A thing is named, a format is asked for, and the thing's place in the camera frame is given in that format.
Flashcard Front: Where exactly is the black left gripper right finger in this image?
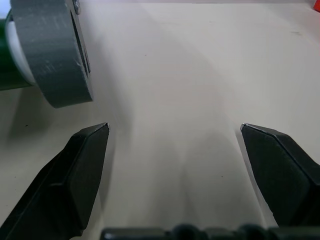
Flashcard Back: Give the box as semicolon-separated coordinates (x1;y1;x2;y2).
239;122;320;229

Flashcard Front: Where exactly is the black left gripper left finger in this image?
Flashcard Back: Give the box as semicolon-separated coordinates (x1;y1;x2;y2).
0;122;111;240

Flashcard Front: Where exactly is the green and white cylinder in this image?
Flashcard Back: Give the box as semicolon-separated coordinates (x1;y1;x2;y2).
0;11;32;91

